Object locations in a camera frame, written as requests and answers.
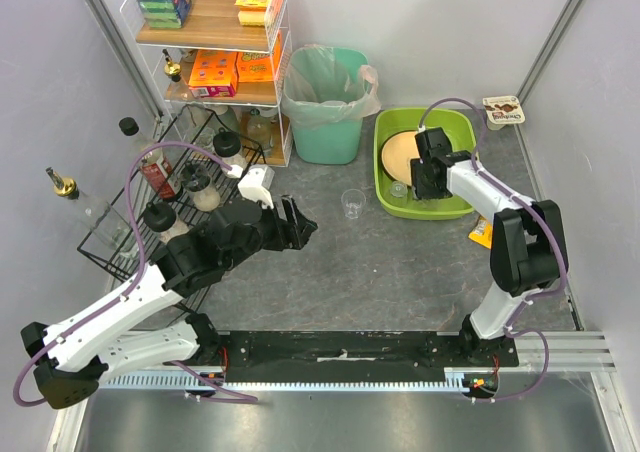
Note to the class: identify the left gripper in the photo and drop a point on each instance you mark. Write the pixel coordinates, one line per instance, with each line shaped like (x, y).
(288, 223)

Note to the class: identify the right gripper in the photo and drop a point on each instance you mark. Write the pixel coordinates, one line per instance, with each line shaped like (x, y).
(420, 182)

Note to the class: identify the clear glass cup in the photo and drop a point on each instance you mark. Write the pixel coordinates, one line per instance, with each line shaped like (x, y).
(353, 202)
(399, 190)

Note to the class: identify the yellow plate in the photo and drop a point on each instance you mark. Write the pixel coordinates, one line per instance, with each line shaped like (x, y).
(397, 153)

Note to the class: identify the spice jar with black grinder lid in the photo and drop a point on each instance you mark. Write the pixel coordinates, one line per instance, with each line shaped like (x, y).
(199, 184)

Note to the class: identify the sauce bottle with black cap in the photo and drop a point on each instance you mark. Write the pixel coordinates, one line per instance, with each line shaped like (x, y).
(155, 165)

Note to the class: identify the glass bottle with gold pourer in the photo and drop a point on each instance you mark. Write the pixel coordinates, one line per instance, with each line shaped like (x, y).
(172, 69)
(97, 215)

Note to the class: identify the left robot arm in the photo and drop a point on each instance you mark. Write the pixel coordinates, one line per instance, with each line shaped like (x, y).
(70, 360)

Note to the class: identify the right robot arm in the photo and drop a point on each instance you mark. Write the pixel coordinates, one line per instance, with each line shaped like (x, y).
(528, 258)

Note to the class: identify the green plastic tub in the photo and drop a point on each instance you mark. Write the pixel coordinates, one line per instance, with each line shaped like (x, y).
(389, 122)

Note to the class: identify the yellow snack packet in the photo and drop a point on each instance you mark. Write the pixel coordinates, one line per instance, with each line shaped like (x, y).
(482, 233)

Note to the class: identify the pudding cup with foil lid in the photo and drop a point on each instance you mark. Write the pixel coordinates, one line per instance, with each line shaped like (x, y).
(503, 111)

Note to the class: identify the clear bottle on bottom shelf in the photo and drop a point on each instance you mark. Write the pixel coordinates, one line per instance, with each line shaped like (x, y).
(260, 127)

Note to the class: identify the clear plastic bin liner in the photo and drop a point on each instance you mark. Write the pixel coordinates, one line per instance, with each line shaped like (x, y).
(326, 85)

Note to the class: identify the teal trash bin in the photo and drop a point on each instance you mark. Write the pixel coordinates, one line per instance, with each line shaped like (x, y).
(333, 144)

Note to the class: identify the orange pink box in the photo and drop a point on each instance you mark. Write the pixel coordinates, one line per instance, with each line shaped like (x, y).
(214, 74)

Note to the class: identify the blue green sponge pack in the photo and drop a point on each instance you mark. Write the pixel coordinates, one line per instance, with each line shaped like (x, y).
(165, 14)

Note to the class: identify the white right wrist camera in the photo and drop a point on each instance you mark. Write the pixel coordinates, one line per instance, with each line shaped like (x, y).
(432, 142)

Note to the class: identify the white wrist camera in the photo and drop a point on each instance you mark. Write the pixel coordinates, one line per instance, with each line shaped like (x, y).
(432, 142)
(254, 183)

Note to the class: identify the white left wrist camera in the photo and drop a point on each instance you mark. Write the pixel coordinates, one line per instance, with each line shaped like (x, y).
(254, 183)

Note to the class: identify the black wire dish rack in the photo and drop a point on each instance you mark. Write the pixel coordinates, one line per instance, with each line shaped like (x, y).
(194, 124)

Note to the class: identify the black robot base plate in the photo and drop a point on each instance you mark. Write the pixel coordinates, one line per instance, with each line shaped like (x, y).
(342, 355)

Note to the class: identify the white toothed cable rail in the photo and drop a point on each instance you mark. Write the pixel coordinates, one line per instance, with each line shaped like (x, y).
(447, 381)

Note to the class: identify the white wire shelf rack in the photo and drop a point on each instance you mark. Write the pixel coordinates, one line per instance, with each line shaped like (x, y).
(212, 25)

